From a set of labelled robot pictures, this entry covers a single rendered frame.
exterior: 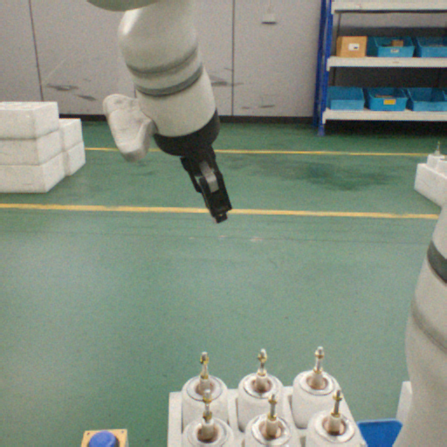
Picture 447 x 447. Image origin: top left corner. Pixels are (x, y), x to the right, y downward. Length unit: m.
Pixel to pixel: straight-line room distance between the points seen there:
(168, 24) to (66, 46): 5.73
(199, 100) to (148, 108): 0.05
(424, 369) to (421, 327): 0.02
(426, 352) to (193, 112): 0.30
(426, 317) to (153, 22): 0.31
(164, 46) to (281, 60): 5.34
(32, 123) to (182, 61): 2.71
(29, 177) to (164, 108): 2.80
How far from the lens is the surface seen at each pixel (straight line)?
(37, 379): 1.51
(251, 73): 5.73
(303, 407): 1.03
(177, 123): 0.46
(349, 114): 5.12
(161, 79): 0.43
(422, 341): 0.26
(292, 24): 5.74
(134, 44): 0.41
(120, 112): 0.49
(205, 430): 0.90
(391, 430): 1.22
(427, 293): 0.26
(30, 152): 3.17
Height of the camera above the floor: 0.92
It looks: 21 degrees down
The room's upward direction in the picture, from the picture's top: straight up
